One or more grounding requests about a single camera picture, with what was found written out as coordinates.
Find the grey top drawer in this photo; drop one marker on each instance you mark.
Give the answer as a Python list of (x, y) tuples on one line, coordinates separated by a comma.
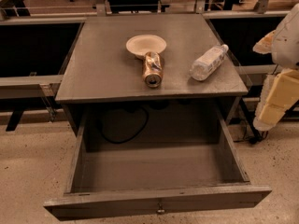
[(185, 160)]

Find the white paper bowl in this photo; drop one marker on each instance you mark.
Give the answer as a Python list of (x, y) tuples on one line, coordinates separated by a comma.
[(139, 45)]

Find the crushed golden soda can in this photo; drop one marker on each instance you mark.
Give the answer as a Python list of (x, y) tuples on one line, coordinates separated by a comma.
[(152, 69)]

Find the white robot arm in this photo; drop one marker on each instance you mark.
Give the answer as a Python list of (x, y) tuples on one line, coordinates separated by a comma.
[(285, 43)]

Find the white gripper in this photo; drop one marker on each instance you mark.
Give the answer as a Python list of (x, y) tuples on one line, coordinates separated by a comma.
[(287, 44)]

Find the metal railing frame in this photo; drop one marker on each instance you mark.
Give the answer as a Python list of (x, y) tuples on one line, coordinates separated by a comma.
[(21, 74)]

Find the clear plastic water bottle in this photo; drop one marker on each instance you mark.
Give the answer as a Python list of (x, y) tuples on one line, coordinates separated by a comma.
[(205, 65)]

